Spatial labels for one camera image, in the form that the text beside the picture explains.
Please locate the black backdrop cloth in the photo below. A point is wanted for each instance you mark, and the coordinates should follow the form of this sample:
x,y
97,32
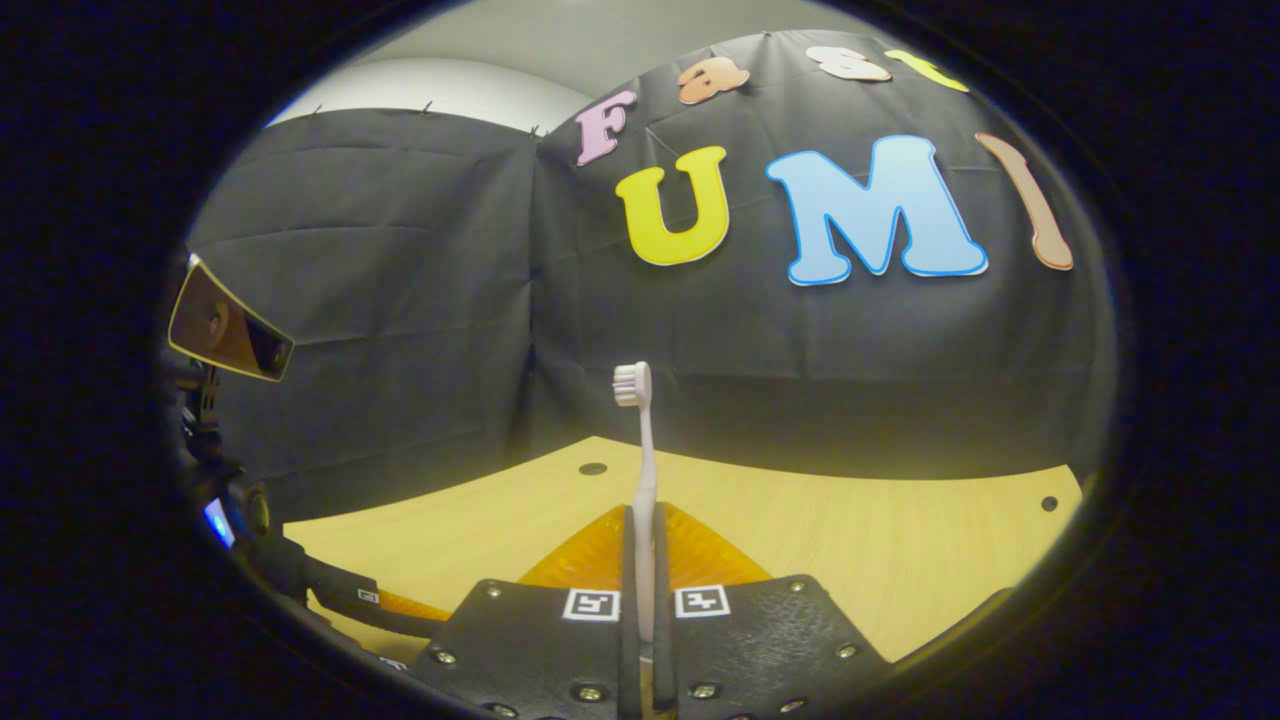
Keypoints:
x,y
400,300

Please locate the white toothbrush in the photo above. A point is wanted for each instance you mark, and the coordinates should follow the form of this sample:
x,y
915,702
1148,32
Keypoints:
x,y
647,470

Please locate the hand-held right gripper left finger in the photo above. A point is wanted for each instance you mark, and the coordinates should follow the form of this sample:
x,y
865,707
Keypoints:
x,y
628,640

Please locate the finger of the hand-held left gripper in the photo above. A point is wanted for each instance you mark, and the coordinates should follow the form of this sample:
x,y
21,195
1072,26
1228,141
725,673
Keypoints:
x,y
370,600

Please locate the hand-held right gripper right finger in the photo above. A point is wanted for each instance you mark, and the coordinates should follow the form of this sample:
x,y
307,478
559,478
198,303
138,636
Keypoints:
x,y
664,650

